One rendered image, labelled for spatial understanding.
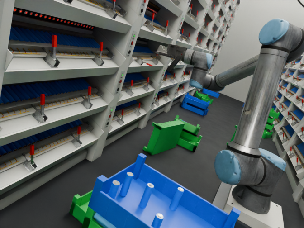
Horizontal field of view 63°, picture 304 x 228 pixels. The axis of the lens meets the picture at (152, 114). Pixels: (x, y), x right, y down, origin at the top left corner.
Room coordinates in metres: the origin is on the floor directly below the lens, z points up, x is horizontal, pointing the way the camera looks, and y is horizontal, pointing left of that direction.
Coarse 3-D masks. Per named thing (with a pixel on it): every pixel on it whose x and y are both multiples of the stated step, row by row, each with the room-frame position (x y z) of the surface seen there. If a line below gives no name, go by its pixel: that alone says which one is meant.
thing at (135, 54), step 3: (132, 54) 1.38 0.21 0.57; (135, 54) 1.42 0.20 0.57; (138, 54) 1.47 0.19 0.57; (141, 54) 1.51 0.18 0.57; (144, 54) 1.57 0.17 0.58; (147, 54) 1.63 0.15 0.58; (150, 54) 1.68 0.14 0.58; (153, 54) 1.75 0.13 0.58; (147, 57) 1.62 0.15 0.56; (153, 57) 1.74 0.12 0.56
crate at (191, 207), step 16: (144, 160) 0.64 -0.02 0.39; (112, 176) 0.53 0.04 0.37; (144, 176) 0.64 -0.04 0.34; (160, 176) 0.62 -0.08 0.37; (96, 192) 0.46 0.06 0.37; (128, 192) 0.56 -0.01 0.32; (160, 192) 0.61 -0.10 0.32; (192, 192) 0.58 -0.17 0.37; (96, 208) 0.46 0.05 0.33; (112, 208) 0.45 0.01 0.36; (128, 208) 0.50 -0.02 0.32; (144, 208) 0.52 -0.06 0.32; (160, 208) 0.54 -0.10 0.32; (176, 208) 0.57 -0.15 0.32; (192, 208) 0.57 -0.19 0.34; (208, 208) 0.56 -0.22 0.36; (128, 224) 0.43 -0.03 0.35; (144, 224) 0.41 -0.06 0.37; (176, 224) 0.51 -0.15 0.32; (192, 224) 0.53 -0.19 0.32; (208, 224) 0.55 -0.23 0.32; (224, 224) 0.53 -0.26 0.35
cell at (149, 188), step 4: (148, 184) 0.53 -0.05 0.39; (152, 184) 0.54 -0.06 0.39; (148, 188) 0.52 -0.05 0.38; (152, 188) 0.52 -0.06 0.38; (144, 192) 0.53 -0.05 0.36; (148, 192) 0.52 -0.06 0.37; (144, 196) 0.52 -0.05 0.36; (148, 196) 0.52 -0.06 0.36; (144, 200) 0.52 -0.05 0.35; (148, 200) 0.53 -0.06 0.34; (140, 204) 0.52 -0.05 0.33; (144, 204) 0.52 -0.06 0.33
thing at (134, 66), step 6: (138, 42) 1.69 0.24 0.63; (144, 42) 1.78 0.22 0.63; (150, 42) 1.86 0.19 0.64; (150, 48) 1.86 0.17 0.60; (156, 48) 1.85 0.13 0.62; (132, 60) 1.24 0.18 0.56; (144, 60) 1.55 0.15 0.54; (150, 60) 1.66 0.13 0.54; (162, 60) 1.83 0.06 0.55; (132, 66) 1.29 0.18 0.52; (138, 66) 1.37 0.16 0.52; (144, 66) 1.46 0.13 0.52; (150, 66) 1.56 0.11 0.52; (156, 66) 1.68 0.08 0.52; (162, 66) 1.82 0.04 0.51
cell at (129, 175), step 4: (128, 172) 0.55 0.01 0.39; (128, 176) 0.53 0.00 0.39; (132, 176) 0.54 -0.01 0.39; (124, 180) 0.54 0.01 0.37; (128, 180) 0.54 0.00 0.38; (124, 184) 0.54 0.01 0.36; (128, 184) 0.54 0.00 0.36; (124, 188) 0.53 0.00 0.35; (128, 188) 0.54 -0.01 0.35; (120, 192) 0.54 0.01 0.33; (124, 192) 0.54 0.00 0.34
